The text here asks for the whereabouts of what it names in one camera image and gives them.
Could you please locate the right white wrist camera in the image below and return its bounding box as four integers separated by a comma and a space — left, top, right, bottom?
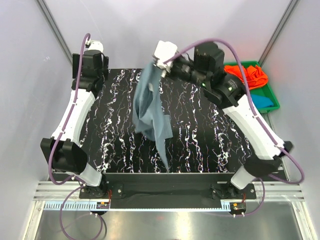
153, 40, 178, 78

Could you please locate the grey-blue t shirt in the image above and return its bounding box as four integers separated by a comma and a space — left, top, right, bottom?
132, 62, 173, 170

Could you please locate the left small connector box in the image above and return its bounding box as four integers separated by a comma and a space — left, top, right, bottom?
96, 200, 111, 209

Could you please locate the teal blue t shirt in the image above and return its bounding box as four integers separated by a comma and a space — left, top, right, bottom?
251, 94, 274, 109

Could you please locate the right aluminium corner post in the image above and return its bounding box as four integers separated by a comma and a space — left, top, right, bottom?
258, 0, 300, 67

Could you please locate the aluminium rail frame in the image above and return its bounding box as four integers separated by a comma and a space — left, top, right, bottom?
33, 181, 305, 202

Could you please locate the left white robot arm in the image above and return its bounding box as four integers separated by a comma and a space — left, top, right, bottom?
40, 49, 109, 198

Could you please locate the right small connector box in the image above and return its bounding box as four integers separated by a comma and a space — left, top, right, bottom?
230, 202, 247, 215

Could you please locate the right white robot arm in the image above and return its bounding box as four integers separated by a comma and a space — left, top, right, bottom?
164, 40, 293, 200

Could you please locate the small connector box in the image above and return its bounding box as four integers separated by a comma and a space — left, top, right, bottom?
230, 202, 247, 215
96, 200, 111, 209

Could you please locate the white slotted cable duct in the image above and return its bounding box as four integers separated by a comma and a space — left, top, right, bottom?
43, 201, 232, 212

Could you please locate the green plastic bin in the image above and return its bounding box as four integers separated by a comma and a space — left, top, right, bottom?
223, 60, 281, 114

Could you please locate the aluminium corner post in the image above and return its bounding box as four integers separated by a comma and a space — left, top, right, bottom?
258, 0, 300, 67
35, 0, 72, 64

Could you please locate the orange t shirt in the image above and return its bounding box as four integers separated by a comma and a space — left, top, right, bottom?
224, 65, 269, 90

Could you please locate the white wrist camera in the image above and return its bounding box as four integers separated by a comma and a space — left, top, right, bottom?
153, 40, 178, 78
85, 39, 104, 53

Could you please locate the left aluminium corner post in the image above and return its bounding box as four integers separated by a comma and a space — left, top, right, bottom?
35, 0, 72, 64

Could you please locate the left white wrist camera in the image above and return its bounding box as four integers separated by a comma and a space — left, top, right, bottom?
85, 39, 104, 53

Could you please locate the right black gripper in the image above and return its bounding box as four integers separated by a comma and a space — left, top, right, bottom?
157, 54, 208, 88

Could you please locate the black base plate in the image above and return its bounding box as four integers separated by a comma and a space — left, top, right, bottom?
79, 173, 257, 211

